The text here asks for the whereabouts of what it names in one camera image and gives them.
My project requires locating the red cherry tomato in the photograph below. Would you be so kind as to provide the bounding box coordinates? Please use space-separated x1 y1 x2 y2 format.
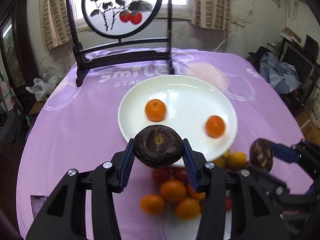
173 167 188 183
225 197 232 212
151 168 171 183

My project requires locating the dark water chestnut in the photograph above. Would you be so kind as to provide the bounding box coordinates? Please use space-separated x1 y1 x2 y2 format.
133 125 185 168
249 138 273 173

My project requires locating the wrinkled orange mandarin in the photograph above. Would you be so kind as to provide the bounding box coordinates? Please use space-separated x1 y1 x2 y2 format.
175 197 201 220

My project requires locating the small orange citrus back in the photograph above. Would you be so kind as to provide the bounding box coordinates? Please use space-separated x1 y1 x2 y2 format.
186 184 205 202

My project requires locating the large yellow orange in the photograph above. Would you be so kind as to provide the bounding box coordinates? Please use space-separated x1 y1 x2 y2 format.
226 152 248 172

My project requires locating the yellow-orange citrus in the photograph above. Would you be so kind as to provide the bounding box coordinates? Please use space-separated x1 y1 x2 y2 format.
160 180 187 203

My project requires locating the small orange kumquat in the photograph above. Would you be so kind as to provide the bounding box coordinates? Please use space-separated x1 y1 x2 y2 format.
139 194 166 215

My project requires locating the large orange mandarin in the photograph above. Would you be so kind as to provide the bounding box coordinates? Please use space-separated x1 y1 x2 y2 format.
206 115 226 138

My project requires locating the small orange mandarin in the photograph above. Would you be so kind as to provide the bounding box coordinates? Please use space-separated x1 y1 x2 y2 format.
145 99 167 122

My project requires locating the smartphone on table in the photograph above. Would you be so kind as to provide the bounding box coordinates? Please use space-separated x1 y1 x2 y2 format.
30 195 48 219

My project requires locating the blue clothes pile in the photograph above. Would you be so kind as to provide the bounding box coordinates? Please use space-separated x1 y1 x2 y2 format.
259 53 301 95

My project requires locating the purple printed tablecloth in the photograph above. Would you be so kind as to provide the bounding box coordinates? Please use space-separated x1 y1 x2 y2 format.
16 49 303 239

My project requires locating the white oval plate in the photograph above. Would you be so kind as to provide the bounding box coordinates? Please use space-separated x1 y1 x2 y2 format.
118 75 238 161

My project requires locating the white plastic bag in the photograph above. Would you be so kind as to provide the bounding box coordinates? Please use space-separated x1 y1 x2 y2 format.
26 76 59 102

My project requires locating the dark framed mirror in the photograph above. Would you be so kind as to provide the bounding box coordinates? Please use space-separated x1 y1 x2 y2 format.
1 16 26 88

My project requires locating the right beige curtain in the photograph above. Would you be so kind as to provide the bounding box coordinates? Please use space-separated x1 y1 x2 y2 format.
191 0 231 31

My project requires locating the beige curtain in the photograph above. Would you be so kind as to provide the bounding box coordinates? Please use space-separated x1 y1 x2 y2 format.
39 0 72 51
191 0 231 31

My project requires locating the left beige curtain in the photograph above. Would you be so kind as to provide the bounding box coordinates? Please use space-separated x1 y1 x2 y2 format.
39 0 72 51

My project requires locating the white power cable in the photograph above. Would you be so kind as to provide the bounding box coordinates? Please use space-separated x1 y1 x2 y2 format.
213 23 238 53

